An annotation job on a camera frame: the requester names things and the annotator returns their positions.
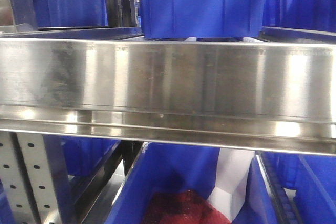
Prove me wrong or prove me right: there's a white paper sheet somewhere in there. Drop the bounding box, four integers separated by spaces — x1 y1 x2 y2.
207 148 255 221

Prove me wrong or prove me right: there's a perforated steel shelf upright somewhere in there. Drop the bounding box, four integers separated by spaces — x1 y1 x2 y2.
1 131 77 223

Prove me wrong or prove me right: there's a blue bin upper right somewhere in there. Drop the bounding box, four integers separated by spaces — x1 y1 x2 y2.
262 0 335 32

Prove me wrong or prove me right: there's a blue bin lower left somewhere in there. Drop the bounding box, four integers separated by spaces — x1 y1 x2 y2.
46 135 120 176

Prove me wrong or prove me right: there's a stainless steel shelf rail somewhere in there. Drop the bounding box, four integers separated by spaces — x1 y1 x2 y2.
1 38 335 156

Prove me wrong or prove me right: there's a blue bin upper middle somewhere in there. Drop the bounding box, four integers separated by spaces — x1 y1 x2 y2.
140 0 264 39

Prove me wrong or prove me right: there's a blue bin lower right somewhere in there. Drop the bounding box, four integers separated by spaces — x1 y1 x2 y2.
261 152 335 223

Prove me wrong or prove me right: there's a red cloth item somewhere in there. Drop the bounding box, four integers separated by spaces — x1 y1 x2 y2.
141 190 231 224

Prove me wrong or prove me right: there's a blue bin lower middle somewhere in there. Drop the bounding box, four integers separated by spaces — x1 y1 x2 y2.
106 143 277 223

